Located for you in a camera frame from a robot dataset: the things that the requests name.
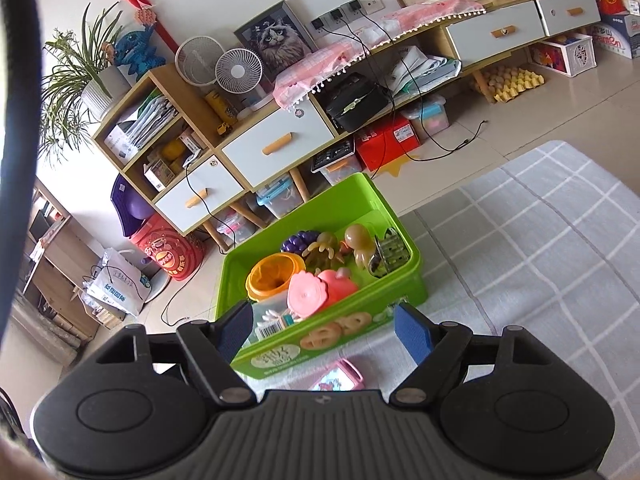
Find orange plastic cup toy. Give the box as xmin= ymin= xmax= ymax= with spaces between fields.
xmin=245 ymin=252 xmax=306 ymax=301

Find pink toy game console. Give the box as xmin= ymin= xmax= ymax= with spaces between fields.
xmin=310 ymin=359 xmax=364 ymax=391

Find purple toy grapes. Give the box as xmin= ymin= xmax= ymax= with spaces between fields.
xmin=280 ymin=230 xmax=319 ymax=256

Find tan rubber octopus toy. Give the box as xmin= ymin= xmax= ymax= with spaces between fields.
xmin=344 ymin=223 xmax=376 ymax=269

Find tan rubber hand toy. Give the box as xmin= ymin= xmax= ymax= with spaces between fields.
xmin=302 ymin=232 xmax=345 ymax=275

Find clear plastic jar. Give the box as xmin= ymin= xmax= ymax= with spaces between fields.
xmin=248 ymin=292 xmax=300 ymax=344

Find red printed bag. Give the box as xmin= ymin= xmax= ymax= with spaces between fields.
xmin=129 ymin=214 xmax=206 ymax=281

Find pink flower-shaped toy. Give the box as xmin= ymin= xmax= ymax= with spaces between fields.
xmin=288 ymin=271 xmax=330 ymax=320

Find silver triangular metal mould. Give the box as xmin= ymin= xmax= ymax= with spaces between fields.
xmin=368 ymin=228 xmax=410 ymax=278

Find white paper shopping bag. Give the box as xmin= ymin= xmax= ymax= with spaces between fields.
xmin=85 ymin=248 xmax=151 ymax=318

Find green plastic cookie box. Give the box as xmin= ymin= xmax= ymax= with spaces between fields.
xmin=215 ymin=174 xmax=427 ymax=379

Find clear storage bin blue lid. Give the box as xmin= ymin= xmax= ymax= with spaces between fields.
xmin=256 ymin=174 xmax=304 ymax=219

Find wooden TV cabinet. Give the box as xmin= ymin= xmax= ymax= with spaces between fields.
xmin=93 ymin=0 xmax=600 ymax=235

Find red cardboard box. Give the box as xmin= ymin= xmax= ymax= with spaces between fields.
xmin=355 ymin=114 xmax=421 ymax=172

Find black handbag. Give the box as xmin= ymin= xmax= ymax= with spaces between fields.
xmin=324 ymin=73 xmax=390 ymax=132

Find white desk fan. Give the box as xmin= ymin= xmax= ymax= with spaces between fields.
xmin=215 ymin=48 xmax=264 ymax=94

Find yellow egg tray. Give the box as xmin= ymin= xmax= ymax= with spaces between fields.
xmin=469 ymin=64 xmax=546 ymax=104

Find pink lace cloth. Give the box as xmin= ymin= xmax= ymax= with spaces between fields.
xmin=272 ymin=0 xmax=486 ymax=110

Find potted green plant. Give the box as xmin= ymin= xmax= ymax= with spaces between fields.
xmin=39 ymin=3 xmax=130 ymax=160

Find blue stitch plush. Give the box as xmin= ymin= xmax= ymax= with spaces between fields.
xmin=114 ymin=25 xmax=166 ymax=80

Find framed cat picture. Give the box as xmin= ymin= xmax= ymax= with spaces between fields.
xmin=234 ymin=0 xmax=318 ymax=84

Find white toy box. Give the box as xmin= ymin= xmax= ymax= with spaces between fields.
xmin=527 ymin=32 xmax=597 ymax=78

